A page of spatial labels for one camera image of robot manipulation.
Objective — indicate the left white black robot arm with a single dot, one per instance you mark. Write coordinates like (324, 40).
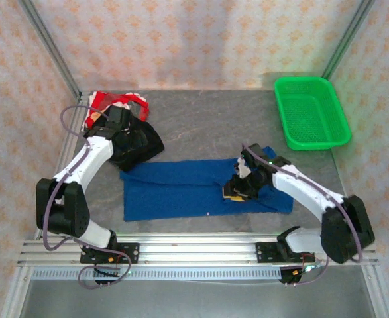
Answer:
(81, 165)

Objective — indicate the aluminium frame post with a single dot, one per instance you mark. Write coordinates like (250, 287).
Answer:
(351, 33)
(49, 43)

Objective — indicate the orange power connector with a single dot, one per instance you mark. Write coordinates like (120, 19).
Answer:
(110, 261)
(295, 272)

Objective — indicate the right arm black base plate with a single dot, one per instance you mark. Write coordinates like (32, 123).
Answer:
(263, 253)

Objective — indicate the grey metal lower panel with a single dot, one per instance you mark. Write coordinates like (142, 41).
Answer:
(194, 301)

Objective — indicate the red white t-shirt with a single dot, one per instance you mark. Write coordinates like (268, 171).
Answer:
(101, 99)

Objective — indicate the aluminium frame leg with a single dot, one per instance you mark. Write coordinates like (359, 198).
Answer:
(378, 295)
(15, 295)

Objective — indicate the aluminium cross rails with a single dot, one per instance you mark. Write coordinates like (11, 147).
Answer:
(197, 251)

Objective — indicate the small green-lit circuit board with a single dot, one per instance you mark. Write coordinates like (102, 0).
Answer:
(310, 267)

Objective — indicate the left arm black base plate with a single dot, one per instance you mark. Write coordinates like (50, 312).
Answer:
(131, 253)

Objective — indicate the green plastic basket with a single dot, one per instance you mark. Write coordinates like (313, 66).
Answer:
(311, 112)

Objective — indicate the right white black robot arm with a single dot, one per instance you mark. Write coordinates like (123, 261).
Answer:
(300, 192)

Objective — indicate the blue printed t-shirt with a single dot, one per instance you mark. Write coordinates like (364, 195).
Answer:
(167, 195)

